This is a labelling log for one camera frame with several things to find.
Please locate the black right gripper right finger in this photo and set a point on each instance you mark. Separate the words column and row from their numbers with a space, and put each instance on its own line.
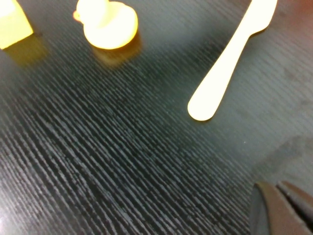
column 303, row 205

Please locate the yellow rubber duck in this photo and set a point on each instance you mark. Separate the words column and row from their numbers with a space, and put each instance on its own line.
column 110, row 24

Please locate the yellow plastic knife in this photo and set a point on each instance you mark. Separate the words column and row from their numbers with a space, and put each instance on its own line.
column 220, row 68

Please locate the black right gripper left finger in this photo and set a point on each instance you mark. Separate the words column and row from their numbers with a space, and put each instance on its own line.
column 271, row 215

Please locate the yellow foam block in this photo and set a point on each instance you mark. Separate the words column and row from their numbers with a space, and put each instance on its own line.
column 12, row 27

